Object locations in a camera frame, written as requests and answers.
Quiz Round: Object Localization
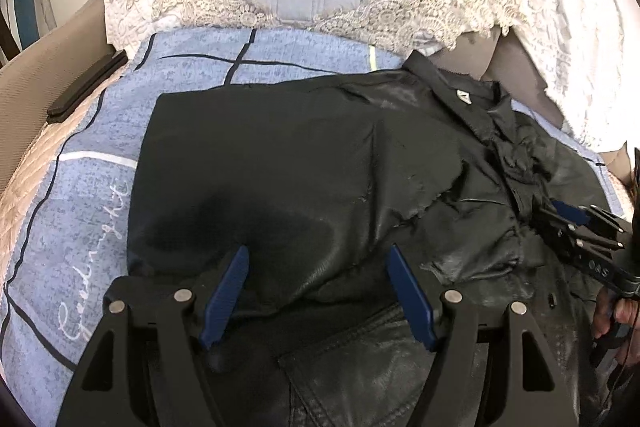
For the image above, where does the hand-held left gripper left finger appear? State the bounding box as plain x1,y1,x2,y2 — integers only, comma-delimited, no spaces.
55,244,251,427

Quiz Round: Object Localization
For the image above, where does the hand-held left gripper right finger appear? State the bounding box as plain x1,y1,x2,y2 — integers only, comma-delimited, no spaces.
386,243,582,427

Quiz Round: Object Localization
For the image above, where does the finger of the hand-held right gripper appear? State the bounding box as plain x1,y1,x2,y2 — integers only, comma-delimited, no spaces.
550,199,631,237
532,208,627,259

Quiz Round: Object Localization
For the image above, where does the black leather jacket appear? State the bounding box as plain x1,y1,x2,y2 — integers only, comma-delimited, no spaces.
127,52,632,427

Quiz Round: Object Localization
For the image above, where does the person's right hand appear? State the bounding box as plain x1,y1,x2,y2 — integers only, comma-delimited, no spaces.
593,289,640,340

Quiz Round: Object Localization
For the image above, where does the blue checked blanket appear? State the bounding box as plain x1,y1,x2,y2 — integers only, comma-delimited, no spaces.
0,29,631,415

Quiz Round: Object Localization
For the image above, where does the white lace cover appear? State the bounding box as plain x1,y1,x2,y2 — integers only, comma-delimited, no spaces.
492,0,640,154

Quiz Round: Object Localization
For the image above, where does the black flat bar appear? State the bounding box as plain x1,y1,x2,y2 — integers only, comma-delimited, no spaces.
46,49,129,124

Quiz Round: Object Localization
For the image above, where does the taupe sofa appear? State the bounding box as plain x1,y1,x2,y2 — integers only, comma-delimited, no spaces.
0,0,640,188

